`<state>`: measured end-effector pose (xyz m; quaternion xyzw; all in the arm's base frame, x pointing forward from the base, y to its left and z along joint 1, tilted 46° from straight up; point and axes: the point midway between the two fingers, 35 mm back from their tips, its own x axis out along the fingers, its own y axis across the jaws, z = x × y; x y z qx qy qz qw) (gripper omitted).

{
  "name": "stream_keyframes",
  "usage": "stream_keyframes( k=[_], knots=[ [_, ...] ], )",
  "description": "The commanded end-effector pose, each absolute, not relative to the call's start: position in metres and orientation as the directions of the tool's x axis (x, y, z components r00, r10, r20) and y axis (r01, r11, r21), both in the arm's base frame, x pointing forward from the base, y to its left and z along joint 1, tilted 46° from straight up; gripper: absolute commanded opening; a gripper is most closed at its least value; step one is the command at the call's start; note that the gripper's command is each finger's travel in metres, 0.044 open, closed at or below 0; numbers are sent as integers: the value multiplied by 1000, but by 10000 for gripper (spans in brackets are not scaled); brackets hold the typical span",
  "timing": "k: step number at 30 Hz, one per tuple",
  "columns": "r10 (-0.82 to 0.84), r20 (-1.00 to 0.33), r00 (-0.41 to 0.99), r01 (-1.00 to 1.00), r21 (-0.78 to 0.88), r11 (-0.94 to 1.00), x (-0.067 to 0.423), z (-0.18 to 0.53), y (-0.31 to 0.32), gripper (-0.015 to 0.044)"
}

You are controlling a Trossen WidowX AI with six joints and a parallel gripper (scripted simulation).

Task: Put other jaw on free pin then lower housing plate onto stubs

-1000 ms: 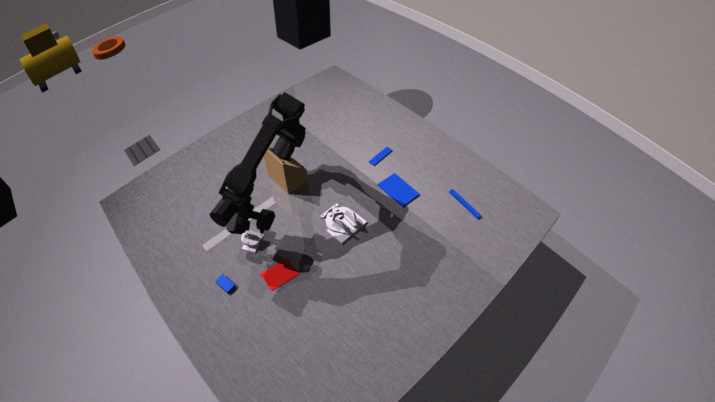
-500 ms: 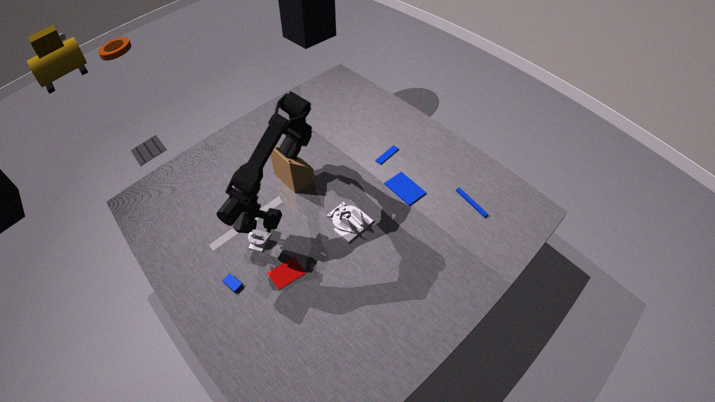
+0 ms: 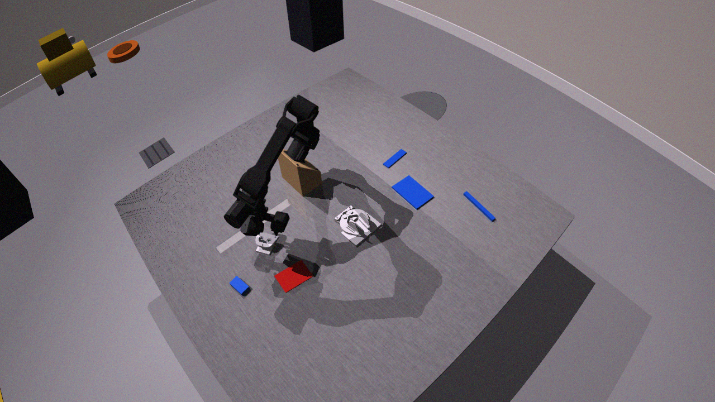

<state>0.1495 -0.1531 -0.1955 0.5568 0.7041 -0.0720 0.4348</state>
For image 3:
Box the red flat rectangular plate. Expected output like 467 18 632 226
275 260 313 292

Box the blue rectangular block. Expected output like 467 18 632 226
230 276 250 296

